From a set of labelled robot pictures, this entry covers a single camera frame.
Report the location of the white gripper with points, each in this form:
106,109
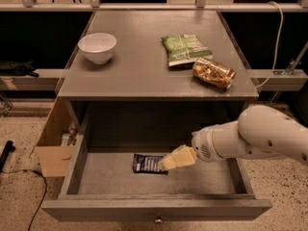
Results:
202,143

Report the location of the dark blue rxbar wrapper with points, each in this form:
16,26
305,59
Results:
147,164

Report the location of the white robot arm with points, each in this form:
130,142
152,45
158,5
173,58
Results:
260,132

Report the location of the metal drawer knob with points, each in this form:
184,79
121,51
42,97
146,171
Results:
158,220

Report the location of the open grey top drawer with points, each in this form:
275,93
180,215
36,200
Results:
100,184

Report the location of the brown crushed drink can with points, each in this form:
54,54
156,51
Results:
213,73

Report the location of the green chip bag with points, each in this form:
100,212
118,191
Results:
184,49

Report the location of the cardboard box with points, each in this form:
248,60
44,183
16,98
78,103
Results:
55,144

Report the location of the white ceramic bowl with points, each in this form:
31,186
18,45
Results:
98,48

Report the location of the black pole on floor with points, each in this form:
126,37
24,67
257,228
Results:
8,148

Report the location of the black object on ledge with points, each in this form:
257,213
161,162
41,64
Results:
17,69

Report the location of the metal railing frame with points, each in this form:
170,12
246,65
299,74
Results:
89,5

